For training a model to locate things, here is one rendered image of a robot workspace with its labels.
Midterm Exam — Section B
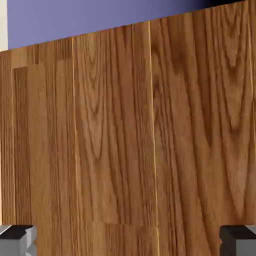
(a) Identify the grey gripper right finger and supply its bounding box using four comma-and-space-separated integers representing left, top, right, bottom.
219, 224, 256, 256

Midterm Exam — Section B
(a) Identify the cream painted cabinet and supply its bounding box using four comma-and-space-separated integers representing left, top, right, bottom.
0, 0, 9, 52

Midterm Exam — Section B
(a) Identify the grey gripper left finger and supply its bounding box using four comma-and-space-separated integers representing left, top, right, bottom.
0, 224, 38, 256

